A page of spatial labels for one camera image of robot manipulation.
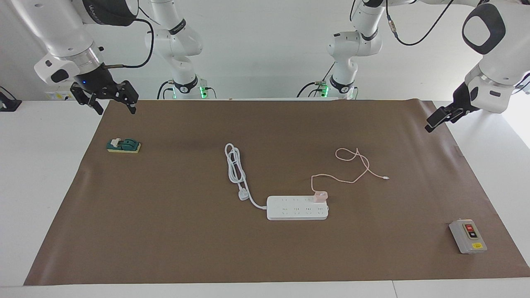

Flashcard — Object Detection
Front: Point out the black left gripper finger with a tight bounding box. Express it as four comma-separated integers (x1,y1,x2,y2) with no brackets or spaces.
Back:
427,106,456,128
425,115,467,133

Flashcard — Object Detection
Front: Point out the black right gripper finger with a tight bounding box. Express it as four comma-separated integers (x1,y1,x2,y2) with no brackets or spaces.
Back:
118,80,139,115
69,82,104,117

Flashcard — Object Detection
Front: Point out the pink charging cable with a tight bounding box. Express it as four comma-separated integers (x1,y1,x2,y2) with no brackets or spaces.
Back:
310,147,390,195

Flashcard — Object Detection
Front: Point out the white power strip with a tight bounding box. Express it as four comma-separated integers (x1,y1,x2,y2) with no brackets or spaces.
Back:
266,195,330,221

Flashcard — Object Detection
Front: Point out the brown table mat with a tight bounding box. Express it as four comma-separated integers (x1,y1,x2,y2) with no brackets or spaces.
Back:
23,99,530,286

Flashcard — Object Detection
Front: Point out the white wall socket box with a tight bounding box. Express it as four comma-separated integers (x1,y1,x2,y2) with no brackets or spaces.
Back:
45,85,76,101

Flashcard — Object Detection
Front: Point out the black right base cable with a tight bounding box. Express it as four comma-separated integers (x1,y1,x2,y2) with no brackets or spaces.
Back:
156,79,177,100

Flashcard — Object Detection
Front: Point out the black base cable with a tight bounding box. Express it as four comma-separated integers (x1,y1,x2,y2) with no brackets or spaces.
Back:
296,61,335,99
156,79,177,100

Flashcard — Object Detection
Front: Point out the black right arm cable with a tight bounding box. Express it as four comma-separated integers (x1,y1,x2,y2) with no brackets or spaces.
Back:
102,18,155,69

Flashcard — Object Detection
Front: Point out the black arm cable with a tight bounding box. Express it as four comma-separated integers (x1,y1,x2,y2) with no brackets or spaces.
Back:
385,0,457,46
102,18,155,69

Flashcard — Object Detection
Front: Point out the green knife switch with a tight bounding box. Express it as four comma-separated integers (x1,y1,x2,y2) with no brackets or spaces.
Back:
106,137,142,154

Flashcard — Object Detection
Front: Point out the black camera stand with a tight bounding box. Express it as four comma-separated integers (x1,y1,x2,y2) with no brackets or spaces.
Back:
513,66,530,96

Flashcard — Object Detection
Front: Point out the black clamp bracket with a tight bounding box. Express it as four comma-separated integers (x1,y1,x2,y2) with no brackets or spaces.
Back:
0,85,22,113

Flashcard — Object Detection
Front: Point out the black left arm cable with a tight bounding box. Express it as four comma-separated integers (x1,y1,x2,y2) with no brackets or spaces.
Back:
385,0,457,46

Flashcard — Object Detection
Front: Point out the grey on-off switch box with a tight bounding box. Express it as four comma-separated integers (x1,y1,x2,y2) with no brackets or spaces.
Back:
448,219,488,255

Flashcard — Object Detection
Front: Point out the white power strip cord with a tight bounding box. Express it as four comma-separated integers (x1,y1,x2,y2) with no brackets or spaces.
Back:
224,143,269,210

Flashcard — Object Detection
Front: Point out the black left base cable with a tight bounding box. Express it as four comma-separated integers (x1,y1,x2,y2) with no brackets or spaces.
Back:
296,61,335,99

